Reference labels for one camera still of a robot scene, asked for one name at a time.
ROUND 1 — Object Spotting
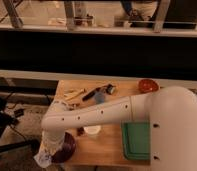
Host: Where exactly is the bunch of dark grapes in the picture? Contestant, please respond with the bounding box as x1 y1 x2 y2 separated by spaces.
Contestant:
76 127 84 136

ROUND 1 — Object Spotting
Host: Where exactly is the purple bowl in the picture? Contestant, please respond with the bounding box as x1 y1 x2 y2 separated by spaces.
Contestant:
52 132 76 163

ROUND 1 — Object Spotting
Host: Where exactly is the black tripod stand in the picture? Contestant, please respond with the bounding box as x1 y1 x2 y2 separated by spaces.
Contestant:
0 97 39 153

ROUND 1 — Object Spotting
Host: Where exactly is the black handled brush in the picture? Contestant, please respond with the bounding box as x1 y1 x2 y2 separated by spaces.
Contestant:
82 87 101 101

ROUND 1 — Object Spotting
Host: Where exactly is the yellow banana toy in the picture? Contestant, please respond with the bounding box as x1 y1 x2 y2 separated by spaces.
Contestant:
64 89 85 100

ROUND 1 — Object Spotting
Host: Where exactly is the red bowl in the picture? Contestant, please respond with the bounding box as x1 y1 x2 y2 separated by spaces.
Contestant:
138 79 159 93

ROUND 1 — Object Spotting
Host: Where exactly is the green plastic tray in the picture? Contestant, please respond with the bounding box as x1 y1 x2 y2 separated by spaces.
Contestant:
121 122 150 160

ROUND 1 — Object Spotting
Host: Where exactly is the light blue towel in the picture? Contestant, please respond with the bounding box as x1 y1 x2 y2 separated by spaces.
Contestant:
34 151 52 168

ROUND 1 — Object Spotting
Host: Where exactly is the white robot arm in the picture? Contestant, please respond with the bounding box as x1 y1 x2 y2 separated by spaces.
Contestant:
41 86 197 171

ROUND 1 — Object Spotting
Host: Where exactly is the white cup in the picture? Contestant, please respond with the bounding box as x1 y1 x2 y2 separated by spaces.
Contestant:
84 125 101 137

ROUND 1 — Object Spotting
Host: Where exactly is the wooden table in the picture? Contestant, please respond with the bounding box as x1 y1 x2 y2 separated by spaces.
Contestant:
36 79 163 168

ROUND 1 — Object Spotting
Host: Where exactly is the person in background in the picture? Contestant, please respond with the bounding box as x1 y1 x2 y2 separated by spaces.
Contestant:
113 0 160 28

